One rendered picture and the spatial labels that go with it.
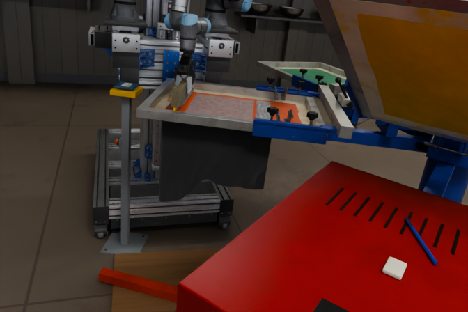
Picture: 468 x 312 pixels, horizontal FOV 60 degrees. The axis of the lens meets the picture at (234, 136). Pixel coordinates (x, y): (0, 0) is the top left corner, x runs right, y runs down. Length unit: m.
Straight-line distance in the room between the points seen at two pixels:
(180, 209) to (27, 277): 0.88
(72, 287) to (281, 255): 1.72
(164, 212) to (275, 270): 1.90
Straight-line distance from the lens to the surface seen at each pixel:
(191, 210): 2.58
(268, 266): 0.67
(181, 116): 1.66
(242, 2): 2.25
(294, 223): 0.78
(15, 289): 2.37
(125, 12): 2.26
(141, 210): 2.51
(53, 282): 2.36
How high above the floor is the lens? 1.52
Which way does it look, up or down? 21 degrees down
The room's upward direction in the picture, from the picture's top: 6 degrees clockwise
